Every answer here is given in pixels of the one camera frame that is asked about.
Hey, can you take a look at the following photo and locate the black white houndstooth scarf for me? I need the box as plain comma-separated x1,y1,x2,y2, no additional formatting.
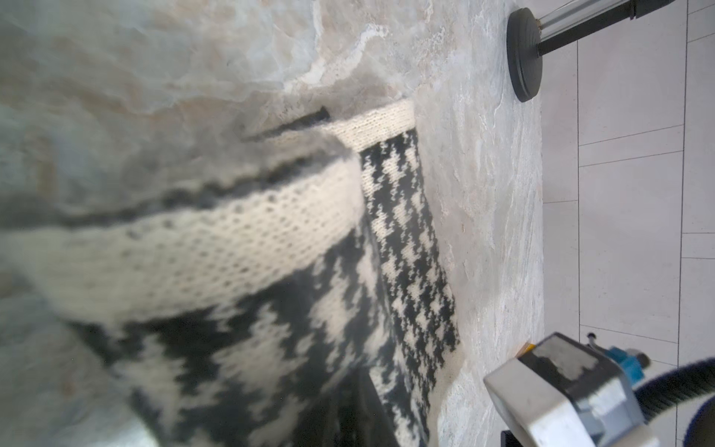
1,100,463,446

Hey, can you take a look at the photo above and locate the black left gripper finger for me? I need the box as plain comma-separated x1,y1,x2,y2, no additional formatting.
329,368,398,447

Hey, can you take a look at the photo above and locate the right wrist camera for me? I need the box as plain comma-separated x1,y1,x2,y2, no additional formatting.
483,333,660,446

